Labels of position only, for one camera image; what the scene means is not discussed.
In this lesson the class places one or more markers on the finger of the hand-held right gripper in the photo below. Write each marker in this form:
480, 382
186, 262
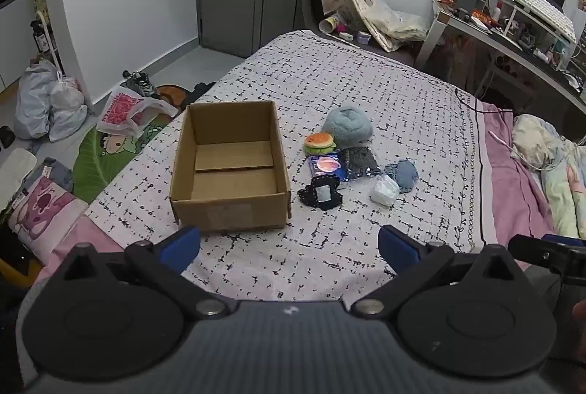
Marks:
540, 254

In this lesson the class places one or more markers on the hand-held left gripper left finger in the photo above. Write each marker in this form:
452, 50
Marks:
179, 245

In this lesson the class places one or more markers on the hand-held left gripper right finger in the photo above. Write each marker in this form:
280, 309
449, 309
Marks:
397, 248

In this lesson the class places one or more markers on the white soft bundle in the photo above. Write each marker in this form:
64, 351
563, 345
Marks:
383, 191

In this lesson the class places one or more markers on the brown cardboard box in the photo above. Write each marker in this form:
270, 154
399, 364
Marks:
229, 211

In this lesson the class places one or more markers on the dark glittery packet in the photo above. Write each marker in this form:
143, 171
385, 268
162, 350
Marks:
359, 163

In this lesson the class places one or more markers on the black lace accessory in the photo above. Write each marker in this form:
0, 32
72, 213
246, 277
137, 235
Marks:
311, 197

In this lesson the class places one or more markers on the blue packet with pink planet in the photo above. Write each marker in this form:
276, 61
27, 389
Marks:
324, 165

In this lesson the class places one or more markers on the burger plush toy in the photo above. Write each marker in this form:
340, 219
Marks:
319, 142

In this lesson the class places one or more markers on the pastel floral quilt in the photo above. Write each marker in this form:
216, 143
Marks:
561, 188

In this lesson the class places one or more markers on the blue knitted pouch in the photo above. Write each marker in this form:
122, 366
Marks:
405, 174

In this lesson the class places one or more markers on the green cartoon floor mat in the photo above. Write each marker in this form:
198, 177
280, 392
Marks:
96, 165

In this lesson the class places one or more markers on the fluffy light blue plush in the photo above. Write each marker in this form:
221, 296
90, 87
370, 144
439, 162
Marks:
350, 126

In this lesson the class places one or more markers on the pink cartoon pillow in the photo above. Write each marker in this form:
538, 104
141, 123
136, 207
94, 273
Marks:
46, 215

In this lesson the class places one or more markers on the pink printed plastic bag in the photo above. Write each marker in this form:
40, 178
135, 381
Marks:
121, 112

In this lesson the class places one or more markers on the brown round cushion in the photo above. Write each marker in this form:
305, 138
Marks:
173, 94

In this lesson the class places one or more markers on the white plastic bag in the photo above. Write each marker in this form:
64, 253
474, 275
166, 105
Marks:
68, 110

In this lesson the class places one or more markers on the white folded cloth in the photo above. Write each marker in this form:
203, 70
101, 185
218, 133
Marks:
16, 172

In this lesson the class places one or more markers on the white black-patterned blanket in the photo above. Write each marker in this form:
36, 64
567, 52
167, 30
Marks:
320, 73

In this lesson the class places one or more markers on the grey-white plastic bag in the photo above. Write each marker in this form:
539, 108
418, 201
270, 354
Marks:
32, 101

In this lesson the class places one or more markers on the small purple box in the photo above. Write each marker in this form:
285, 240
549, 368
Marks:
363, 38

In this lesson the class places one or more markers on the beige tote bag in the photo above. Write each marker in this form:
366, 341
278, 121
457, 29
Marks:
389, 23

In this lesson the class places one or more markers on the white paper cup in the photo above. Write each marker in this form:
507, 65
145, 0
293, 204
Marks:
330, 24

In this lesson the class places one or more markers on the white desk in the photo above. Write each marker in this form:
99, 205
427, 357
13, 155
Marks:
462, 21

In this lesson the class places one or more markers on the white keyboard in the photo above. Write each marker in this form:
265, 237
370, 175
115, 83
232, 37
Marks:
542, 7

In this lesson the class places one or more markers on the white standing rack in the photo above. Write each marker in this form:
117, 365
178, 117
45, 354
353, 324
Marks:
46, 37

